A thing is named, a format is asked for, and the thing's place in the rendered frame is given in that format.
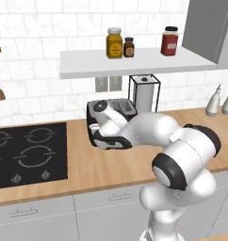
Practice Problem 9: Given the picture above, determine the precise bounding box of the black toaster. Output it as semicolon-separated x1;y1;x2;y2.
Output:
86;98;138;148

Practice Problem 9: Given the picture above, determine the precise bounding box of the grey wall socket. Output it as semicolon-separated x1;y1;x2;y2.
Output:
94;76;109;93
108;75;123;91

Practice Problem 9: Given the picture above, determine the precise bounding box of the white wall shelf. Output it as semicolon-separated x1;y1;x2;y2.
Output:
58;46;218;80

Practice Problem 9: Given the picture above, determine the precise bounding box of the grey wall cupboard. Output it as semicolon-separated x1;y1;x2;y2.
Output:
181;0;228;71

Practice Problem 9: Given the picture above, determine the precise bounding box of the yellow jar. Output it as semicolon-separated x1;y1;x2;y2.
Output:
106;26;123;59

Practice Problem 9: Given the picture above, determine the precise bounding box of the red jar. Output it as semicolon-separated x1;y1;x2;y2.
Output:
160;25;180;57

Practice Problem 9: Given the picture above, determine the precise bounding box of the grey drawer handle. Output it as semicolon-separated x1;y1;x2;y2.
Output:
107;192;133;202
8;207;39;218

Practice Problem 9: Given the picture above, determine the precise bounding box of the grey base cupboard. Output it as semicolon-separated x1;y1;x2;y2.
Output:
209;169;228;234

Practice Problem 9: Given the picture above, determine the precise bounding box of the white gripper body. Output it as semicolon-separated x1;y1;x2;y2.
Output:
89;122;103;134

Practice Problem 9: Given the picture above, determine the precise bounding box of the white paper towel roll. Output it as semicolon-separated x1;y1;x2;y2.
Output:
136;82;155;113

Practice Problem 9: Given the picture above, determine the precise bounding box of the black hob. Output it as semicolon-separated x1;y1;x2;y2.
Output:
0;121;70;191

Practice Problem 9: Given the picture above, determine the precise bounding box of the grey cupboard door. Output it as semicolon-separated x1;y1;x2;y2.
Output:
74;201;152;241
0;213;80;241

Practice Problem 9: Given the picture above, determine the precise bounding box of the small dark brown jar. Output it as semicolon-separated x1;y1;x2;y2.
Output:
122;37;136;58

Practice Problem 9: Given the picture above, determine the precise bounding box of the grey hob knob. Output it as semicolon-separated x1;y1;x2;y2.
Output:
41;169;52;181
11;174;23;185

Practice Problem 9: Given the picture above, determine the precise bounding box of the grey drawer front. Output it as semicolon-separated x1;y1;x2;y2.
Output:
73;184;146;215
0;195;76;228

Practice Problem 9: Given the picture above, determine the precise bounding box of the black wire towel holder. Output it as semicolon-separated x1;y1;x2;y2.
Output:
128;73;162;114

